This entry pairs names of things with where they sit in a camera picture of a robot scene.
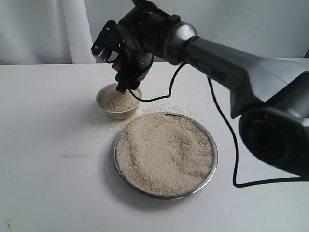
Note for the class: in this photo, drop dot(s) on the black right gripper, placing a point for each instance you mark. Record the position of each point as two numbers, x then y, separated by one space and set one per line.
140 60

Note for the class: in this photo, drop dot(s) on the brown wooden cup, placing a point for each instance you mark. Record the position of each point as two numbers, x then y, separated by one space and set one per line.
136 73

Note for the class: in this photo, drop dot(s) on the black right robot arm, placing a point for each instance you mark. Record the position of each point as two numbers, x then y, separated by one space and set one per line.
270 97

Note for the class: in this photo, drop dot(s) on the small cream ceramic bowl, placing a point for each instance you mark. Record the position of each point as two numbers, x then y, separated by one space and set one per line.
116 105

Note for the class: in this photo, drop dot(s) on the round steel rice tray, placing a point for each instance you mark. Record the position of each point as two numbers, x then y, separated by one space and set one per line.
165 156

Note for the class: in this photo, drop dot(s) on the white curtain backdrop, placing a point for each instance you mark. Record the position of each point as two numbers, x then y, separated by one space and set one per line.
44 32

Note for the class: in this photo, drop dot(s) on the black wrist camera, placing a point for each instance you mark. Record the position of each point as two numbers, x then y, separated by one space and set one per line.
107 42

